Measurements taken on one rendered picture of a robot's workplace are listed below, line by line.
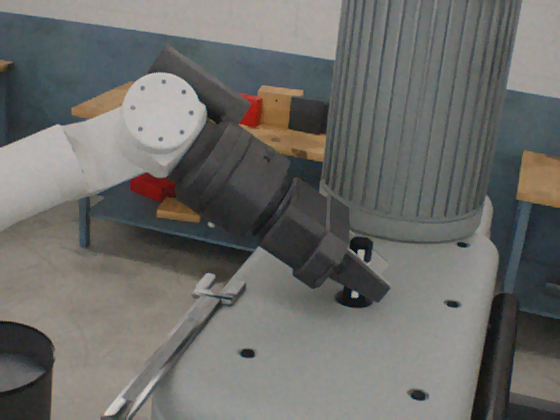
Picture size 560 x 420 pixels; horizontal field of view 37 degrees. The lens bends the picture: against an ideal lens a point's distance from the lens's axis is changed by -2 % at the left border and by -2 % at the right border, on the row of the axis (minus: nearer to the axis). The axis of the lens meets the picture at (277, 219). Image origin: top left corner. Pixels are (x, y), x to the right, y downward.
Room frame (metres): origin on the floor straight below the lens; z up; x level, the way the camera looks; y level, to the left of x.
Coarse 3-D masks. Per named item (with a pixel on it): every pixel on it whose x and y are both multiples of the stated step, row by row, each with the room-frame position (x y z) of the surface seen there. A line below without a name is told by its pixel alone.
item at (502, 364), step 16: (496, 304) 0.90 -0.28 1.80; (512, 304) 0.90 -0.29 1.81; (496, 320) 0.86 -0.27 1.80; (512, 320) 0.86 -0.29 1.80; (496, 336) 0.82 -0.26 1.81; (512, 336) 0.83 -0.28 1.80; (496, 352) 0.78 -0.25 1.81; (512, 352) 0.80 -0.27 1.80; (480, 368) 0.77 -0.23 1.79; (496, 368) 0.75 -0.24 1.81; (480, 384) 0.72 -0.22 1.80; (496, 384) 0.72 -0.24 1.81; (480, 400) 0.69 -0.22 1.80; (496, 400) 0.69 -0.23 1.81; (480, 416) 0.66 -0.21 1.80; (496, 416) 0.66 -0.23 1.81
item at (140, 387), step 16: (208, 288) 0.70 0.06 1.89; (240, 288) 0.70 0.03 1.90; (208, 304) 0.66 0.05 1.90; (224, 304) 0.68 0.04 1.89; (192, 320) 0.63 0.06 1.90; (176, 336) 0.60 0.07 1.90; (192, 336) 0.61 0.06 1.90; (160, 352) 0.58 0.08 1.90; (176, 352) 0.58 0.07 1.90; (144, 368) 0.55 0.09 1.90; (160, 368) 0.55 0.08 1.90; (128, 384) 0.53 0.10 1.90; (144, 384) 0.53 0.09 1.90; (128, 400) 0.51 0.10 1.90; (144, 400) 0.51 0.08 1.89; (112, 416) 0.49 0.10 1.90; (128, 416) 0.49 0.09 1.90
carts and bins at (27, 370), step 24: (0, 336) 2.63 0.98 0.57; (24, 336) 2.62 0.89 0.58; (0, 360) 2.56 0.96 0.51; (24, 360) 2.58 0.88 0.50; (48, 360) 2.54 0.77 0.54; (0, 384) 2.42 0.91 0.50; (24, 384) 2.43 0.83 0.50; (48, 384) 2.39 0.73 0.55; (0, 408) 2.21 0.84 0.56; (24, 408) 2.27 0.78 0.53; (48, 408) 2.39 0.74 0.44
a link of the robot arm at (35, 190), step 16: (16, 144) 0.67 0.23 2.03; (32, 144) 0.66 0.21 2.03; (0, 160) 0.65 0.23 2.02; (16, 160) 0.65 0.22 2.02; (32, 160) 0.65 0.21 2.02; (0, 176) 0.64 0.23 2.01; (16, 176) 0.64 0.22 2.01; (32, 176) 0.64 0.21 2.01; (48, 176) 0.65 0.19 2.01; (0, 192) 0.63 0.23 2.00; (16, 192) 0.64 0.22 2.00; (32, 192) 0.64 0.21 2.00; (48, 192) 0.65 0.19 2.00; (0, 208) 0.63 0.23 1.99; (16, 208) 0.64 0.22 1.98; (32, 208) 0.65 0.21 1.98; (48, 208) 0.66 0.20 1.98; (0, 224) 0.63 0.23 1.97
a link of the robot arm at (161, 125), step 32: (160, 64) 0.74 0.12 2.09; (192, 64) 0.75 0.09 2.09; (128, 96) 0.67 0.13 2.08; (160, 96) 0.68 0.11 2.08; (192, 96) 0.68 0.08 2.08; (224, 96) 0.74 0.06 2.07; (128, 128) 0.66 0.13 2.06; (160, 128) 0.66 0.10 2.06; (192, 128) 0.67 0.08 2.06; (224, 128) 0.71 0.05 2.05; (160, 160) 0.68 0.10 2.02; (192, 160) 0.69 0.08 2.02; (224, 160) 0.68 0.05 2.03; (192, 192) 0.68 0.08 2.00
